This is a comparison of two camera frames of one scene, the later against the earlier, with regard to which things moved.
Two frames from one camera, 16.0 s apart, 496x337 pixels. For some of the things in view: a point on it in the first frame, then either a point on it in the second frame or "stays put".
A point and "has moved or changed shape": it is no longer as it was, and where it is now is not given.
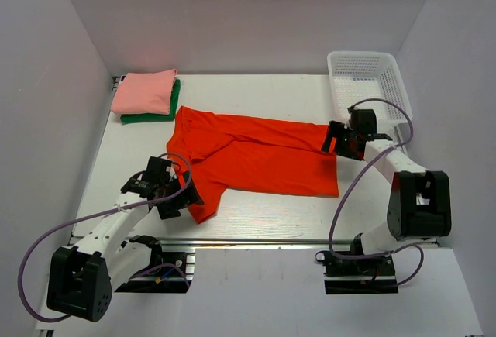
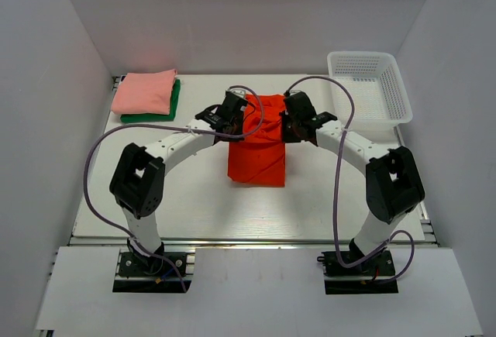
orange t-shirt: [226, 152] has moved or changed shape
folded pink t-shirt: [144, 93] stays put
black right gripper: [337, 140] -> [291, 129]
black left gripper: [180, 196] -> [235, 121]
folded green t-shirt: [156, 117] stays put
